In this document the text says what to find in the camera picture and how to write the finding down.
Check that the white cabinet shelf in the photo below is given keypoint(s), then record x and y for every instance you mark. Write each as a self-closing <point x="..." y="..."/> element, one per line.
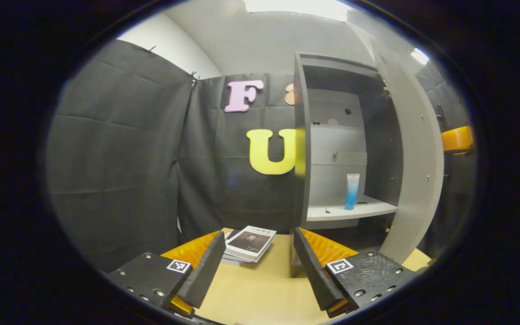
<point x="368" y="208"/>

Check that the large ceiling light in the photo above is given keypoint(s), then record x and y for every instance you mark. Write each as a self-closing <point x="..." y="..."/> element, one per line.
<point x="296" y="6"/>

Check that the dark grey cabinet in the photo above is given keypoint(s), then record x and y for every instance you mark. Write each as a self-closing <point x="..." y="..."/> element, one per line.
<point x="377" y="149"/>

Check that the black backdrop cloth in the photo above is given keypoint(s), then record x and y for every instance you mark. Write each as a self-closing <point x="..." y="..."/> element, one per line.
<point x="120" y="158"/>

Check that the white book with portrait cover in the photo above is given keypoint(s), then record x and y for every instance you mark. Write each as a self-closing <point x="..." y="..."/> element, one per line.
<point x="251" y="241"/>

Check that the small ceiling light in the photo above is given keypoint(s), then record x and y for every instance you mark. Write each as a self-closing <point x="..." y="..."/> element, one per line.
<point x="419" y="56"/>

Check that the metal door hinge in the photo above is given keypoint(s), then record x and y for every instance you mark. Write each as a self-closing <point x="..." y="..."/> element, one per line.
<point x="386" y="92"/>

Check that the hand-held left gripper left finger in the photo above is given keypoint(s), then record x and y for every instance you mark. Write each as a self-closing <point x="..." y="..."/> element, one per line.
<point x="206" y="271"/>

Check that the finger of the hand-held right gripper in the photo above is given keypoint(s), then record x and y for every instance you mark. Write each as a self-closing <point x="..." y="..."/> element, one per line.
<point x="456" y="140"/>

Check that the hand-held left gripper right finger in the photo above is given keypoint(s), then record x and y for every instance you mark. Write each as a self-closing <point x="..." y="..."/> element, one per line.
<point x="316" y="271"/>

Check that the white and blue bottle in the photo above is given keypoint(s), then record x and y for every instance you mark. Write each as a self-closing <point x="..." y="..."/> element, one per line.
<point x="351" y="194"/>

